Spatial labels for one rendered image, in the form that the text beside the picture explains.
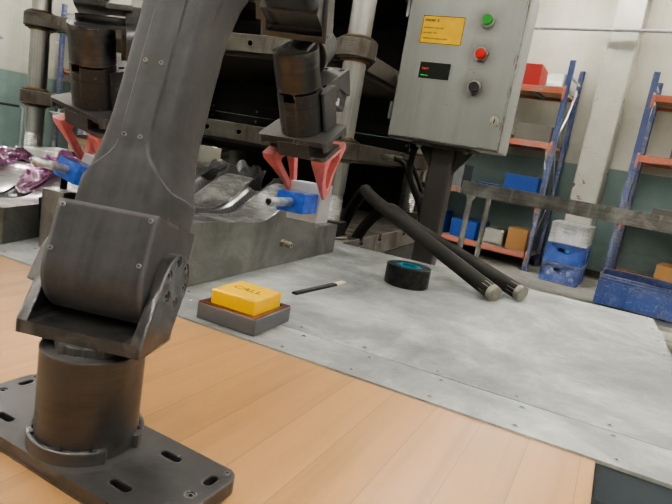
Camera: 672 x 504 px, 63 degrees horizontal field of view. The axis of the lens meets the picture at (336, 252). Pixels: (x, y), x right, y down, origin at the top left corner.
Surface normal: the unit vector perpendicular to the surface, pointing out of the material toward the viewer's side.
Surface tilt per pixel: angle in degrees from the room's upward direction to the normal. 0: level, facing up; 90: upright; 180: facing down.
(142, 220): 71
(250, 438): 0
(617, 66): 90
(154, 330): 90
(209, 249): 90
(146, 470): 0
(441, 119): 90
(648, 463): 0
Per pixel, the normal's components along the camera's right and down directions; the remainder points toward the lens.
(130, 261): -0.11, -0.16
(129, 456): 0.16, -0.97
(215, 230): 0.89, 0.22
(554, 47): -0.55, 0.07
